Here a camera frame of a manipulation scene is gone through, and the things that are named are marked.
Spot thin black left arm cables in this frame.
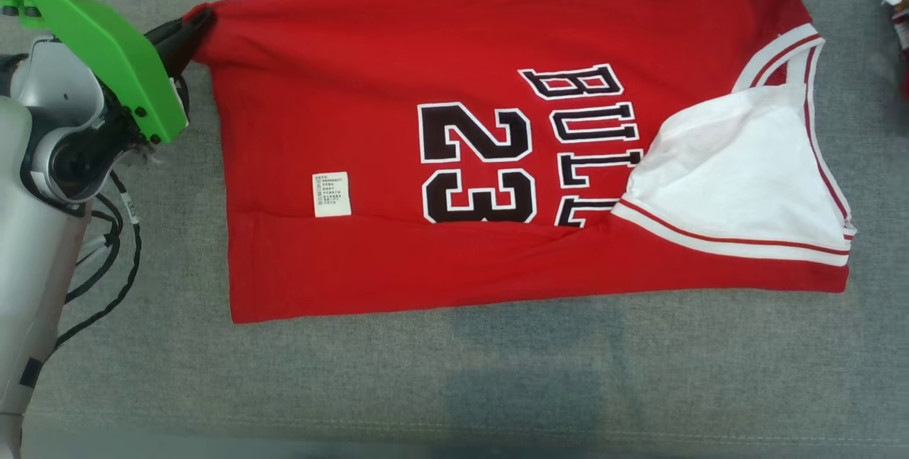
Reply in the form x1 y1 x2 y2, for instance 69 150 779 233
53 170 143 351

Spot grey fabric sofa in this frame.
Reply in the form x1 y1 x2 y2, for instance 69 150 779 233
0 0 909 459

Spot red Bulls basketball jersey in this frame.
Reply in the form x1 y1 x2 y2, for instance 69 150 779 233
183 0 857 325

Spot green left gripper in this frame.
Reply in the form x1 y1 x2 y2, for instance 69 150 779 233
0 0 216 146

